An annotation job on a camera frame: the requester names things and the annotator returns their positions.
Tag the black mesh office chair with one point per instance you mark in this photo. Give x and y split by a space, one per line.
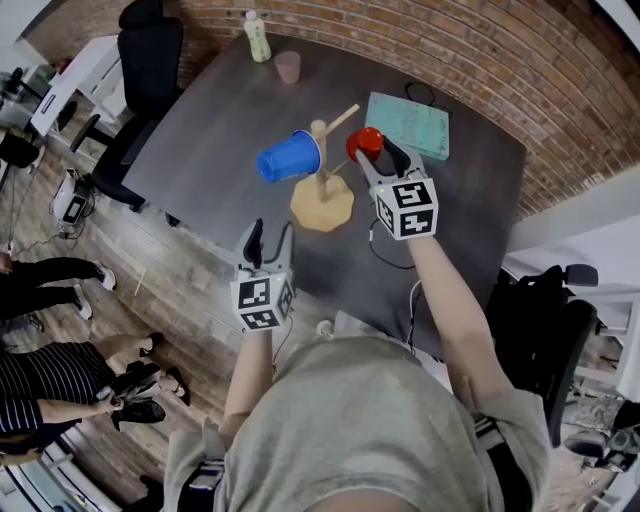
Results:
575 325

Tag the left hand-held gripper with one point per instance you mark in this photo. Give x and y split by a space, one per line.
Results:
252 295

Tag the red plastic cup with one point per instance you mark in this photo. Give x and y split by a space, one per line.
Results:
365 142

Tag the translucent pink cup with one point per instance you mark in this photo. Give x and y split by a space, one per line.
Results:
288 67

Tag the pale green bottle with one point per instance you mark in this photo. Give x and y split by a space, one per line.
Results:
257 40

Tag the black padded office chair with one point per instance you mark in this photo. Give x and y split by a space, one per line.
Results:
150 65

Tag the wooden mug tree stand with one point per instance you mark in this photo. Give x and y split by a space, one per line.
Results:
322 207

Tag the person's right forearm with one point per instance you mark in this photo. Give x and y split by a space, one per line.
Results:
455 320

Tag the person's grey shirt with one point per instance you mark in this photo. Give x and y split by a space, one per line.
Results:
350 425

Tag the person's left forearm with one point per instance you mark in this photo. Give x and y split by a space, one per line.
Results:
250 375

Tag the white floor device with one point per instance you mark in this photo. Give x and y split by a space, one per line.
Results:
70 202

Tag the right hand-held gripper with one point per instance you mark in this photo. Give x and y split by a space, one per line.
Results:
412 200

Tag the blue plastic cup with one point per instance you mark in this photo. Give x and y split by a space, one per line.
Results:
287 157

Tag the white desk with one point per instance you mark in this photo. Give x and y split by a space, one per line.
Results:
75 85

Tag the person's white shoe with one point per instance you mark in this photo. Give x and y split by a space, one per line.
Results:
325 330

